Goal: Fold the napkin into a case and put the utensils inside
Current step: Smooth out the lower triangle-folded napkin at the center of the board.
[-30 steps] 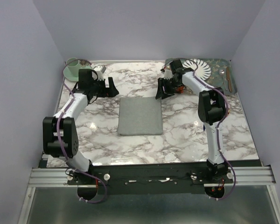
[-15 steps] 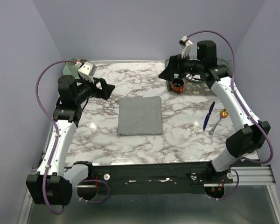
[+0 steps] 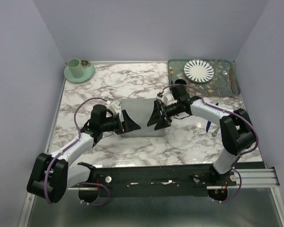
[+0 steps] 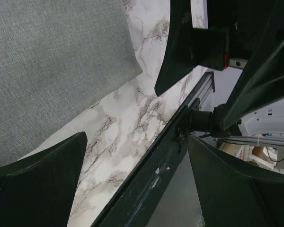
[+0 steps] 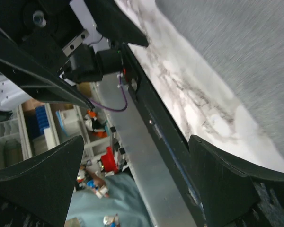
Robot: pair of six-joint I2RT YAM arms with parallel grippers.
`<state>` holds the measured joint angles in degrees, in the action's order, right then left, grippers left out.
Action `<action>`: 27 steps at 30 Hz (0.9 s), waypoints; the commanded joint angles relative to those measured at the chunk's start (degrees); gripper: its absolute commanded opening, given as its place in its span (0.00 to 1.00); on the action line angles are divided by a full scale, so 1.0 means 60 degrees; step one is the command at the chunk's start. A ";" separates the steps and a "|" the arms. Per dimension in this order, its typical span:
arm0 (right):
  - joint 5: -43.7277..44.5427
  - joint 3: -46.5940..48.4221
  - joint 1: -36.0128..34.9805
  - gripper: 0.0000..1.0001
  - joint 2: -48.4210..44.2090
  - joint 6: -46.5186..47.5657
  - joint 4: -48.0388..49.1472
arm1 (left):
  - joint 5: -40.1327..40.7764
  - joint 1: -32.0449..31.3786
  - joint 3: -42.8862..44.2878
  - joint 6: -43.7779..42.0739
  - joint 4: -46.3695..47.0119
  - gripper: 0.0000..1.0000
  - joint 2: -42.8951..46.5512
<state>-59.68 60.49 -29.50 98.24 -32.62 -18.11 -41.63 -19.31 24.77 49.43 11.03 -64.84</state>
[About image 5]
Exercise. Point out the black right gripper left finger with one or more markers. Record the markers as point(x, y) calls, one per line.
point(37, 192)

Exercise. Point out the blue ribbed plastic box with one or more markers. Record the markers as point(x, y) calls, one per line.
point(42, 119)

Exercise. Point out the aluminium extrusion rail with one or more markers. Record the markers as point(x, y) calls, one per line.
point(158, 190)

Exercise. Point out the grey woven cloth napkin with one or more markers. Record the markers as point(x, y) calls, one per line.
point(243, 41)

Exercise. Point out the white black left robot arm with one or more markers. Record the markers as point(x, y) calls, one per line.
point(43, 51)

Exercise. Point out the black metal base frame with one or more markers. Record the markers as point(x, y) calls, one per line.
point(165, 133)

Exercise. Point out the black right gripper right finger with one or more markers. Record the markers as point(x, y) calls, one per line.
point(235, 192)

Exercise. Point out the light blue cloth sheet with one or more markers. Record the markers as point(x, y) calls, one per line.
point(124, 200)

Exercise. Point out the white storage shelf unit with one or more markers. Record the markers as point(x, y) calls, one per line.
point(20, 138)

